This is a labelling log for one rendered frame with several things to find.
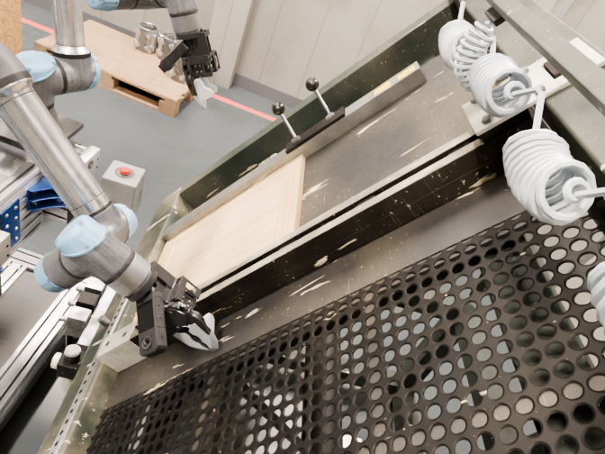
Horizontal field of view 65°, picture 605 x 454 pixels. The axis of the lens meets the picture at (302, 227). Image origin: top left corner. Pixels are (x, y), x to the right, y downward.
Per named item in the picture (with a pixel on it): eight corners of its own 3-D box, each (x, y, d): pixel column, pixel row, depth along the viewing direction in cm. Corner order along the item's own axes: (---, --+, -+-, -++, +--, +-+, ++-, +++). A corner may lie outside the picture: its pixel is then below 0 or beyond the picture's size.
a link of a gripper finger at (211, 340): (231, 324, 99) (200, 299, 95) (227, 348, 94) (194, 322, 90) (221, 330, 100) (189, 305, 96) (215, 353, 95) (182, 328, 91)
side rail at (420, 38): (203, 204, 185) (182, 185, 180) (466, 28, 140) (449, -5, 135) (199, 213, 180) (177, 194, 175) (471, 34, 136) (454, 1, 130)
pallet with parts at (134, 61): (209, 83, 457) (218, 47, 436) (177, 119, 389) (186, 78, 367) (85, 33, 446) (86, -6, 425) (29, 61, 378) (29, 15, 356)
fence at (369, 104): (174, 235, 163) (166, 228, 161) (424, 73, 124) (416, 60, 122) (170, 245, 159) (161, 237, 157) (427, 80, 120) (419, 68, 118)
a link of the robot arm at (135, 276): (126, 273, 81) (96, 292, 84) (147, 289, 83) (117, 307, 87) (140, 245, 87) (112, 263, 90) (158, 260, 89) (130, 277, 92)
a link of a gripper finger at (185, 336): (221, 330, 100) (189, 305, 96) (215, 353, 95) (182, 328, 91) (210, 335, 101) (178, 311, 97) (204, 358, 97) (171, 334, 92)
